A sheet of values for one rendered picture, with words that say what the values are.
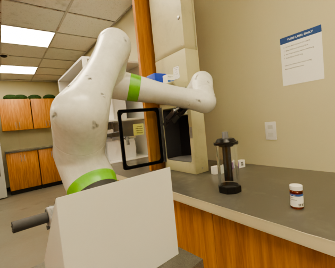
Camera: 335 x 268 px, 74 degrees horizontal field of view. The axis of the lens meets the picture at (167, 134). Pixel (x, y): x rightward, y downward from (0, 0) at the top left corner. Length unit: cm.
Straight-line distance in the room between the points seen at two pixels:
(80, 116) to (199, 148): 100
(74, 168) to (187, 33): 112
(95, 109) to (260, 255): 72
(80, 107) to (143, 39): 128
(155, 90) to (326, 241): 74
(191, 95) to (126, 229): 65
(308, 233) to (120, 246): 50
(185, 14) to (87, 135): 116
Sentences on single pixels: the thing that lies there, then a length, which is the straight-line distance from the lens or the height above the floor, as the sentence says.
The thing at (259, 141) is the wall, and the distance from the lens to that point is 160.
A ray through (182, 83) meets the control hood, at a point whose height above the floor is 150.
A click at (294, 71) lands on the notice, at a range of 149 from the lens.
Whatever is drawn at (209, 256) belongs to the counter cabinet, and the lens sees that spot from 111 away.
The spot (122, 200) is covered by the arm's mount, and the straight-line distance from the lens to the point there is 49.
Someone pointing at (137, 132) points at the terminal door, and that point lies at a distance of 151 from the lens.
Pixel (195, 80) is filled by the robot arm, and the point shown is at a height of 147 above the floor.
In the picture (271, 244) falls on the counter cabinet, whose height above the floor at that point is 85.
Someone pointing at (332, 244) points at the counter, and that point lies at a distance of 75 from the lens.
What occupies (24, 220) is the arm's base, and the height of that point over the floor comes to 111.
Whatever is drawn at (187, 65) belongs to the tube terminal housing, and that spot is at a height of 161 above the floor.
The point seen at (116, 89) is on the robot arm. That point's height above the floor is 143.
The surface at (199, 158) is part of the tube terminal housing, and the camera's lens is 141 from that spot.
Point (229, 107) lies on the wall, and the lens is 171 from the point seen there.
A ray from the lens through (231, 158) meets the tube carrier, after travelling 100.
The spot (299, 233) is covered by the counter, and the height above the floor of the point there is 93.
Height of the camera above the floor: 128
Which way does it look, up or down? 3 degrees down
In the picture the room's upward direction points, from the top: 6 degrees counter-clockwise
